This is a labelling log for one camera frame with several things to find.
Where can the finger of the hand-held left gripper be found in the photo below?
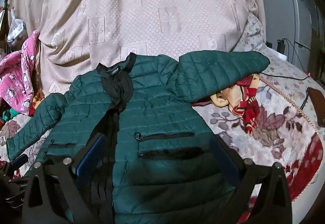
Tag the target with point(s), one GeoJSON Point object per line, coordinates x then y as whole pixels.
{"type": "Point", "coordinates": [19, 160]}

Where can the orange yellow printed cloth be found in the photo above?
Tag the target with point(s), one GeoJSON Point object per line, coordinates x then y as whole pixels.
{"type": "Point", "coordinates": [38, 99]}

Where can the white refrigerator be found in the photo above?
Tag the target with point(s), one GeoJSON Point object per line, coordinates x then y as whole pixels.
{"type": "Point", "coordinates": [287, 18]}

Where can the green cloth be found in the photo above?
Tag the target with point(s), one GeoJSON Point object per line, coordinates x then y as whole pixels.
{"type": "Point", "coordinates": [7, 115]}

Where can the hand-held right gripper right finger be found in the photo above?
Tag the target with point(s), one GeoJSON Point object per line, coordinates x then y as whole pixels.
{"type": "Point", "coordinates": [226, 158]}

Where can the floral pillow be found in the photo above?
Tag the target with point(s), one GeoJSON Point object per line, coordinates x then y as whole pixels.
{"type": "Point", "coordinates": [251, 33]}

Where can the black power adapter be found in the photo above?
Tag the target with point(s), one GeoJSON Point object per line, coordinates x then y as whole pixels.
{"type": "Point", "coordinates": [280, 46]}

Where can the beige patterned blanket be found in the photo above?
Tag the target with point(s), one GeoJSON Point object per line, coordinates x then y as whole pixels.
{"type": "Point", "coordinates": [152, 11]}

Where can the pink penguin print cloth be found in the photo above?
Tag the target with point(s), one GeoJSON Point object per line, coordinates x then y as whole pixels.
{"type": "Point", "coordinates": [17, 79]}

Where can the white plastic bag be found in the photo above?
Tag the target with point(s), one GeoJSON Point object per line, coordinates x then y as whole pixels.
{"type": "Point", "coordinates": [15, 28]}

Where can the floral plush blanket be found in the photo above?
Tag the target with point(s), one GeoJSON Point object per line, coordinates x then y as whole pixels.
{"type": "Point", "coordinates": [274, 117]}

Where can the green quilted jacket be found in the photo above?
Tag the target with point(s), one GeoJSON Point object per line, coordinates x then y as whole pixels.
{"type": "Point", "coordinates": [157, 102]}

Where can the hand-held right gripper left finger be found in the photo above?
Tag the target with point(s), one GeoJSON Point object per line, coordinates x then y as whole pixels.
{"type": "Point", "coordinates": [88, 155]}

